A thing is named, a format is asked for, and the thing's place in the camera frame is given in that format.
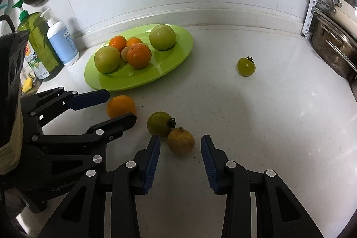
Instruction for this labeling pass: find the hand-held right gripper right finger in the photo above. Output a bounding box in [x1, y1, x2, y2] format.
[201, 134, 325, 238]

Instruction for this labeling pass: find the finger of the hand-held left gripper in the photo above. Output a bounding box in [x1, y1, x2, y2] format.
[31, 112, 138, 145]
[21, 88, 110, 127]

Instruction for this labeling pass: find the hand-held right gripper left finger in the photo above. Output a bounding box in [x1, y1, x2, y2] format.
[37, 135, 161, 238]

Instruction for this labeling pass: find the small brown pear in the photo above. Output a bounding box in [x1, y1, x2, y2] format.
[120, 46, 131, 62]
[168, 127, 195, 157]

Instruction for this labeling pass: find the green apple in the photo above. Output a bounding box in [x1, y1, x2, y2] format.
[149, 24, 176, 50]
[94, 46, 120, 74]

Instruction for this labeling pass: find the green plate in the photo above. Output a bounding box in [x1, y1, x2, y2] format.
[84, 24, 194, 92]

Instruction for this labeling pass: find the large orange mandarin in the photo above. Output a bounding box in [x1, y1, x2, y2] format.
[127, 43, 152, 69]

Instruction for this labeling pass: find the person's left hand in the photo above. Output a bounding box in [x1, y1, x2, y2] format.
[0, 106, 25, 176]

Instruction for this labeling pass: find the small green tomato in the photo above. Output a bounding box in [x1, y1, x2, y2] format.
[237, 56, 256, 77]
[147, 111, 177, 137]

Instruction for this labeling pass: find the white blue pump bottle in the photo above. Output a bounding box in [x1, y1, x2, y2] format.
[40, 8, 80, 66]

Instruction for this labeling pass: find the green dish soap bottle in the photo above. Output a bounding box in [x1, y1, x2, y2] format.
[12, 0, 64, 79]

